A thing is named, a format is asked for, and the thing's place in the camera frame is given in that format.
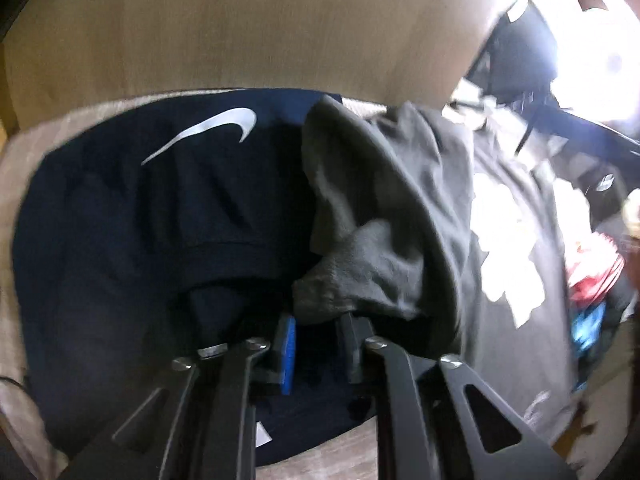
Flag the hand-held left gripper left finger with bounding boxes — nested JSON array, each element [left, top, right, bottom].
[[60, 312, 298, 480]]

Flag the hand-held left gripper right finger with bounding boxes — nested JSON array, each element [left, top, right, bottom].
[[336, 312, 581, 480]]

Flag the grey t-shirt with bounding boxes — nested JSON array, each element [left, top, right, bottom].
[[291, 95, 588, 441]]

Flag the beige plaid rug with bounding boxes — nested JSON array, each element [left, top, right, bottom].
[[0, 87, 616, 480]]

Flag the black t-shirt white logo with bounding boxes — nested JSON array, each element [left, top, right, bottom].
[[12, 89, 381, 466]]

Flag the blue cloth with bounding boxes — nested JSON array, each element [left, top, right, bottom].
[[570, 305, 608, 356]]

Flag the red cloth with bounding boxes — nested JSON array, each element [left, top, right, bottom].
[[567, 235, 626, 306]]

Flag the large light wooden board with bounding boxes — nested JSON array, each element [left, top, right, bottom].
[[7, 0, 531, 126]]

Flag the white ring light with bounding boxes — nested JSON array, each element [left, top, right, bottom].
[[550, 5, 640, 126]]

